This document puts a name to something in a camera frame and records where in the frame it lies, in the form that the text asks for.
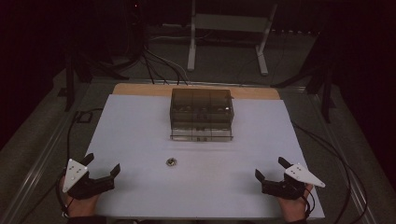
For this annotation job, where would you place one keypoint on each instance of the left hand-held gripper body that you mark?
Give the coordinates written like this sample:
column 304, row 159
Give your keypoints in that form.
column 74, row 174

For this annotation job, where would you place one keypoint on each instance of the person's right hand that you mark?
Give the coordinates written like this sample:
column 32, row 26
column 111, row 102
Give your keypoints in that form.
column 294, row 209

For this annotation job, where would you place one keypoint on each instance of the black tripod stand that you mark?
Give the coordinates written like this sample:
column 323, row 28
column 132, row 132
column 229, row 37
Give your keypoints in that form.
column 325, row 87
column 71, row 77

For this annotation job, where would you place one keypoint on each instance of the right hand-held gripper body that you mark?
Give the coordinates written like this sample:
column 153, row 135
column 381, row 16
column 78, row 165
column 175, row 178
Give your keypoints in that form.
column 300, row 174

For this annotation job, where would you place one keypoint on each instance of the white metal stand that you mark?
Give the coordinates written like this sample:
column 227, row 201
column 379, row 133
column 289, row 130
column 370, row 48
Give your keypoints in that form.
column 229, row 23

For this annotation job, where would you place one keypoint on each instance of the small black square frame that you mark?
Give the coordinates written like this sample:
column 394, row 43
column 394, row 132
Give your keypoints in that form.
column 84, row 117

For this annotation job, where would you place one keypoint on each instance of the transparent drawer organizer box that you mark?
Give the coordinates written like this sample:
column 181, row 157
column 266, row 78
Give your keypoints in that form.
column 201, row 113

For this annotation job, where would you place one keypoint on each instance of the small metallic trinket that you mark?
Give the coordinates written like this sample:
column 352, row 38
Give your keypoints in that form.
column 171, row 161

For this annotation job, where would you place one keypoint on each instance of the person's left hand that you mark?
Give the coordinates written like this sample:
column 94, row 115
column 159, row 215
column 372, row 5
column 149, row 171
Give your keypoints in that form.
column 80, row 207

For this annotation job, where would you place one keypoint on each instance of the white table mat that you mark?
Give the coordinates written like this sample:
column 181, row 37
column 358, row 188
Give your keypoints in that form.
column 199, row 186

